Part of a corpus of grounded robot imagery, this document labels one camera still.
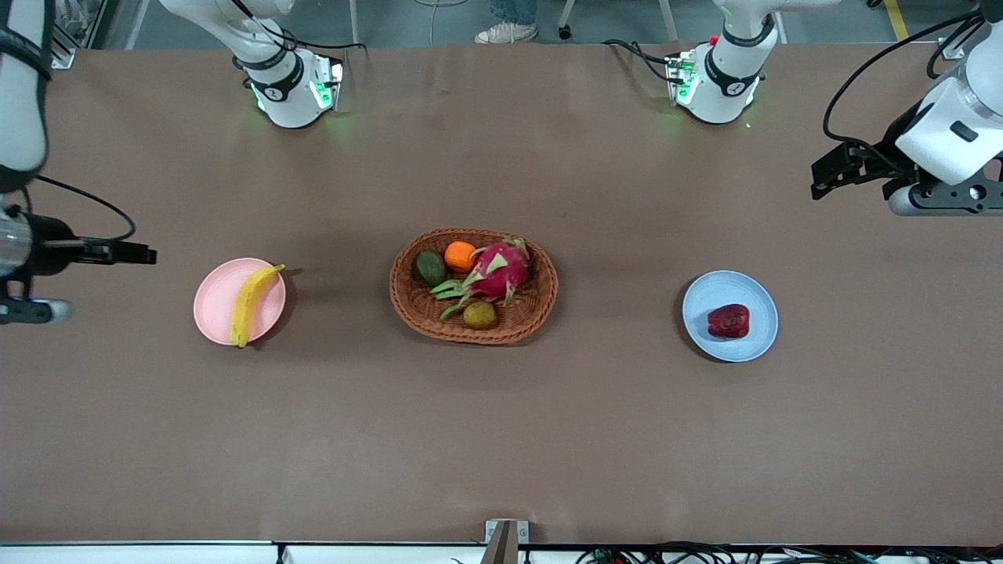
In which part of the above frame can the light blue plate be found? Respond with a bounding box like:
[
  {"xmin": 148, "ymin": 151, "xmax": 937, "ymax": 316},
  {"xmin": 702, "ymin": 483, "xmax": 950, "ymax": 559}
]
[{"xmin": 682, "ymin": 270, "xmax": 780, "ymax": 363}]

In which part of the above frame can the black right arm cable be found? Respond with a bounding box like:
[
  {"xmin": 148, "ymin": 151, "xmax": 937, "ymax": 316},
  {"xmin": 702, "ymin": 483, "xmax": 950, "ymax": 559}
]
[{"xmin": 31, "ymin": 174, "xmax": 138, "ymax": 244}]

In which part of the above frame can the pink plate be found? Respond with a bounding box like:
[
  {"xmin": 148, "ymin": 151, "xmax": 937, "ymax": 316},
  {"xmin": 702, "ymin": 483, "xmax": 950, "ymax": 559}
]
[{"xmin": 193, "ymin": 258, "xmax": 287, "ymax": 346}]

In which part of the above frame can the brown wicker basket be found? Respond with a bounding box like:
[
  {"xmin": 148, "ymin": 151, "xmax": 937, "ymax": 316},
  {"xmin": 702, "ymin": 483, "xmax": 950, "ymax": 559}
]
[{"xmin": 389, "ymin": 228, "xmax": 559, "ymax": 345}]

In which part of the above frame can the blue jeans leg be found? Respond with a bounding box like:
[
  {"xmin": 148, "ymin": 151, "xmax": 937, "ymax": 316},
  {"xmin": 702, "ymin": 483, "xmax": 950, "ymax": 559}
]
[{"xmin": 490, "ymin": 0, "xmax": 539, "ymax": 24}]

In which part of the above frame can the black right base cable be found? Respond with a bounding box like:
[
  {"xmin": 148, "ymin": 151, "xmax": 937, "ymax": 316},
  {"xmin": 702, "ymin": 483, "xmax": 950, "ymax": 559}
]
[{"xmin": 274, "ymin": 27, "xmax": 368, "ymax": 56}]

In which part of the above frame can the white sneaker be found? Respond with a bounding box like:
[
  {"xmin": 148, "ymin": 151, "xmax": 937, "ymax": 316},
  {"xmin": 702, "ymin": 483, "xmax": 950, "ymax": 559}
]
[{"xmin": 474, "ymin": 21, "xmax": 539, "ymax": 45}]

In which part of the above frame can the black base cable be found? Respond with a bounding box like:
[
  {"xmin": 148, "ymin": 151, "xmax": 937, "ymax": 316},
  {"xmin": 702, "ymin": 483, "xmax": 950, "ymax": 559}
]
[
  {"xmin": 274, "ymin": 27, "xmax": 368, "ymax": 56},
  {"xmin": 602, "ymin": 38, "xmax": 683, "ymax": 85}
]

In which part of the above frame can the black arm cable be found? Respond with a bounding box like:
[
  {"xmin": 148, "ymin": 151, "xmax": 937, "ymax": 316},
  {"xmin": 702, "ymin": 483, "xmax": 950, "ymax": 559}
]
[
  {"xmin": 31, "ymin": 174, "xmax": 138, "ymax": 244},
  {"xmin": 823, "ymin": 4, "xmax": 1003, "ymax": 177}
]

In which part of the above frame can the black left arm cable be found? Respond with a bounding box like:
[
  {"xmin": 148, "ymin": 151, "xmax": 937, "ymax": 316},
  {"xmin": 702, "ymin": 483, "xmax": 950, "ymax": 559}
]
[{"xmin": 823, "ymin": 4, "xmax": 1003, "ymax": 177}]

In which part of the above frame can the green avocado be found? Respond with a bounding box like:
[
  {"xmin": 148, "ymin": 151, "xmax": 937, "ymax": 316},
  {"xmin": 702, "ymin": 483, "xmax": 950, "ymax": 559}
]
[{"xmin": 415, "ymin": 251, "xmax": 449, "ymax": 288}]

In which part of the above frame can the yellow banana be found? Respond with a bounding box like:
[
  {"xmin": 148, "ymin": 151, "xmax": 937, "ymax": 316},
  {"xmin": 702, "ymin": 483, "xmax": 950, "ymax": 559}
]
[{"xmin": 229, "ymin": 264, "xmax": 286, "ymax": 349}]

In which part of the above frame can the black cable bundle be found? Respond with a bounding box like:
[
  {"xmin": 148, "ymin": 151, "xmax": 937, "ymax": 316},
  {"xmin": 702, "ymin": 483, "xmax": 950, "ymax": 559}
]
[{"xmin": 576, "ymin": 542, "xmax": 1003, "ymax": 564}]

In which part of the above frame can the red apple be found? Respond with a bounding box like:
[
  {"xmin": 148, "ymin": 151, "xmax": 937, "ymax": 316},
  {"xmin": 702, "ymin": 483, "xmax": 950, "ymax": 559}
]
[{"xmin": 707, "ymin": 304, "xmax": 751, "ymax": 339}]

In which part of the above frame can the pink dragon fruit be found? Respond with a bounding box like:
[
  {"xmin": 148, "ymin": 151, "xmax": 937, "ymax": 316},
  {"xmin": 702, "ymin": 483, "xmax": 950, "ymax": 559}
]
[{"xmin": 429, "ymin": 235, "xmax": 532, "ymax": 320}]

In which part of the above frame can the brown table cover sheet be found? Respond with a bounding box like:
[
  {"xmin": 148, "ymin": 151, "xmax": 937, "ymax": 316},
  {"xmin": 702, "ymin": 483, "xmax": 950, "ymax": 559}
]
[{"xmin": 0, "ymin": 43, "xmax": 1003, "ymax": 547}]

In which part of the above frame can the black left base cable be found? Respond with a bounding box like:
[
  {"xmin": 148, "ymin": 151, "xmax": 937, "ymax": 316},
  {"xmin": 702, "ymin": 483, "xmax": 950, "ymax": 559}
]
[{"xmin": 602, "ymin": 38, "xmax": 683, "ymax": 85}]

